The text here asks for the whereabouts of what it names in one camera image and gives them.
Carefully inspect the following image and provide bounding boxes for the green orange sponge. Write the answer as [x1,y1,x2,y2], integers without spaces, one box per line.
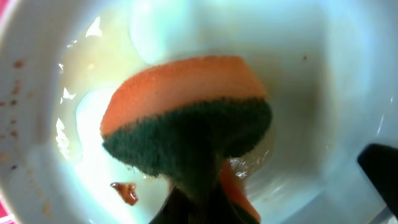
[100,55,272,223]

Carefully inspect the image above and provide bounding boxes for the red plastic tray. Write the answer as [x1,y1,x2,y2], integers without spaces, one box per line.
[1,0,17,224]

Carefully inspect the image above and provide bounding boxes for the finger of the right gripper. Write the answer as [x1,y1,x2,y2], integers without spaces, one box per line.
[357,144,397,217]

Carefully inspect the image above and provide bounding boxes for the white plate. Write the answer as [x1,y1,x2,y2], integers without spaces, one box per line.
[1,1,397,223]

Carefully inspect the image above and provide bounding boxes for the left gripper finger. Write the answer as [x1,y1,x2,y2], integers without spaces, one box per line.
[149,187,197,224]

